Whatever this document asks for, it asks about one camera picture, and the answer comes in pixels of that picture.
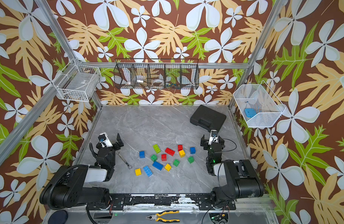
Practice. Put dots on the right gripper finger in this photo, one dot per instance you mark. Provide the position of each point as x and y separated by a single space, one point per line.
220 140
204 142

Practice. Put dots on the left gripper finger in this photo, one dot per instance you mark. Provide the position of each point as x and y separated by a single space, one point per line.
91 148
119 143

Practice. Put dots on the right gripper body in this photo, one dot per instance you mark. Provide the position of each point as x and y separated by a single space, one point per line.
212 144

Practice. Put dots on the yellow square brick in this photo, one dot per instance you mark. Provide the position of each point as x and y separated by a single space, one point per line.
182 153
168 167
138 172

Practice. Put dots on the red long brick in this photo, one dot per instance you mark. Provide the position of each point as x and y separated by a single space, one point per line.
169 151

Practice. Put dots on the lime green long brick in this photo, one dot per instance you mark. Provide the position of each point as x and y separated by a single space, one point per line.
156 148

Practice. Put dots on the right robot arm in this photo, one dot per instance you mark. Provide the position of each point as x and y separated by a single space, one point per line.
241 178

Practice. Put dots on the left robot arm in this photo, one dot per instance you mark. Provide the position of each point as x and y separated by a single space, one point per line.
66 189

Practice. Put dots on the blue square brick right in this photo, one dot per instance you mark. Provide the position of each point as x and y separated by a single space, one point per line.
192 150

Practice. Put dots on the blue square brick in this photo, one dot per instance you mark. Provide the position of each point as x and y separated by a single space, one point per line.
142 154
192 150

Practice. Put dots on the green square brick right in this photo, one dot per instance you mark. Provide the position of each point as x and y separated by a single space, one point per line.
191 159

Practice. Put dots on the green square brick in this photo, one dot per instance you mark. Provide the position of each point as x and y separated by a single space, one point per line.
154 158
176 162
191 159

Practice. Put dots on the black plastic tool case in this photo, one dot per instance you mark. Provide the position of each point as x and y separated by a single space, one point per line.
208 118

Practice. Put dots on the silver combination wrench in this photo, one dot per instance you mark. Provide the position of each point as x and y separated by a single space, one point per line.
123 159

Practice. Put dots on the blue square brick left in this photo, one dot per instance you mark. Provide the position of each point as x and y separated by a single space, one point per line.
142 154

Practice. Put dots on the green square brick middle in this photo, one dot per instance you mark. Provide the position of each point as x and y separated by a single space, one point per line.
176 162

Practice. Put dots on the green square brick left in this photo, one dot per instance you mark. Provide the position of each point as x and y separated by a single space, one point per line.
154 158

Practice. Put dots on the blue object in basket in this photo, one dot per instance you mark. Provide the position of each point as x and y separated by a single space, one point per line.
250 112

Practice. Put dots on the light blue long brick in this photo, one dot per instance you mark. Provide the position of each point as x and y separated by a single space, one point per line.
148 171

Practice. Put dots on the dark blue long brick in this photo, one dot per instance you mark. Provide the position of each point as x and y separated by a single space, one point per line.
157 165

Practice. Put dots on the small electronics board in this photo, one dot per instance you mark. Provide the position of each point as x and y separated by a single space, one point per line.
219 218

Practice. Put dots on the black round disc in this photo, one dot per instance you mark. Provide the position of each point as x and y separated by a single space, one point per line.
58 217

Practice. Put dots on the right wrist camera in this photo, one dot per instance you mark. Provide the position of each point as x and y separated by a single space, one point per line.
213 137

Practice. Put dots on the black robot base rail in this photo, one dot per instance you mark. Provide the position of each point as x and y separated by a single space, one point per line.
193 201

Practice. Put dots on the white wire basket right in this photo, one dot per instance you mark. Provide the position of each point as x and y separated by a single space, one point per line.
261 98

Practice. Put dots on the white wire basket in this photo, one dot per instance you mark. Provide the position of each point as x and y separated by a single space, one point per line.
77 81
261 98

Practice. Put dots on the black wire basket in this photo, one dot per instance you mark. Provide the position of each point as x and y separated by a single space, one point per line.
145 73

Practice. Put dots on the white wire basket left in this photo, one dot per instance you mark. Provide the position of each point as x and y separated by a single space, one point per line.
77 81

